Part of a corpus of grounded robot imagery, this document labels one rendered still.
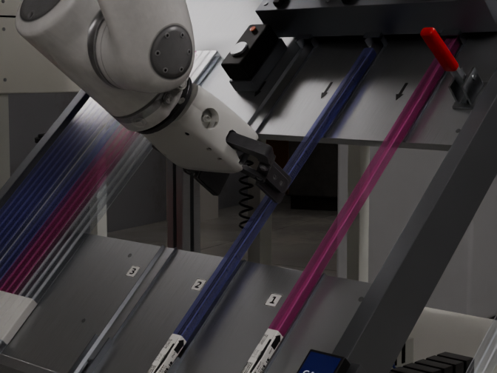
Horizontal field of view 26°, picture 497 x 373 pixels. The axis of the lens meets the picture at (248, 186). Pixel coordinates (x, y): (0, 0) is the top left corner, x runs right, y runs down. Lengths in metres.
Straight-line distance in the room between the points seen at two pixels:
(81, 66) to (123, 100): 0.06
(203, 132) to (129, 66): 0.15
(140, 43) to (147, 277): 0.39
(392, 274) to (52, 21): 0.38
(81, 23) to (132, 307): 0.38
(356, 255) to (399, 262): 1.03
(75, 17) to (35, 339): 0.46
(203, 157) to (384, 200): 3.26
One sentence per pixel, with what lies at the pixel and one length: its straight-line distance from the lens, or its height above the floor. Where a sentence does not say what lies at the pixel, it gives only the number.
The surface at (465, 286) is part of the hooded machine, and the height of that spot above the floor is 0.23.
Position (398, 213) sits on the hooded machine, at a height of 0.49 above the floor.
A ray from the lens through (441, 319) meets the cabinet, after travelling 1.92.
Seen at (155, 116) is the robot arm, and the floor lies 1.01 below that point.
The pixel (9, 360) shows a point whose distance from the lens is 1.24.
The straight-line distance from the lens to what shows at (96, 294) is 1.26.
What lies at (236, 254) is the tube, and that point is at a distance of 1.14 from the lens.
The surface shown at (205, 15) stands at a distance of 1.60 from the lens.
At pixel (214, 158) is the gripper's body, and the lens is 1.07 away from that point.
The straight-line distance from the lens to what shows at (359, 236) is 2.04.
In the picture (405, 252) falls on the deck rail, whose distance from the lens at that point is 1.03.
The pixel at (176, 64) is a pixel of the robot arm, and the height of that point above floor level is 1.06.
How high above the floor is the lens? 1.06
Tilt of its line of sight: 6 degrees down
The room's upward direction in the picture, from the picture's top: straight up
